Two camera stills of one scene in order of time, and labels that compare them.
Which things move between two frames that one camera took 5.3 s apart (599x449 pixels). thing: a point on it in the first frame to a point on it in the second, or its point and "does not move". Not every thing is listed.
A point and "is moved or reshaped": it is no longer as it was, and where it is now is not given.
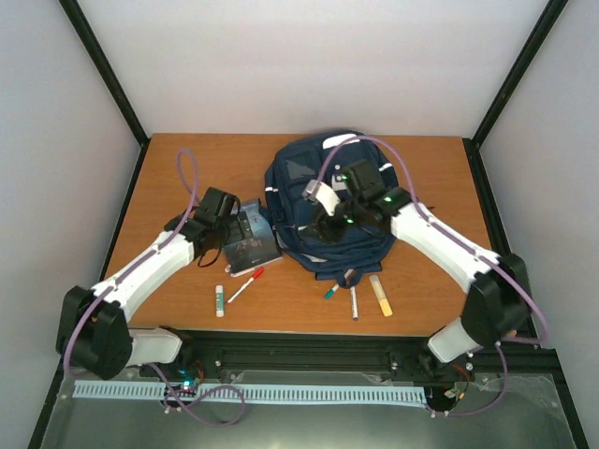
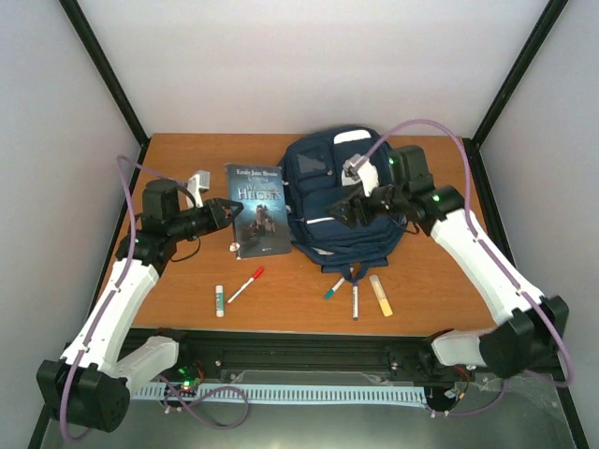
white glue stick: [220, 300] does not move
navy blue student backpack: [292, 168] is moved or reshaped
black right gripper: [325, 226] to [351, 220]
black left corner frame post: [109, 76] does not move
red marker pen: [246, 285] does not move
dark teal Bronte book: [261, 250] is moved or reshaped
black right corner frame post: [515, 80] does not move
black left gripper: [237, 233] to [217, 206]
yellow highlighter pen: [381, 296] does not move
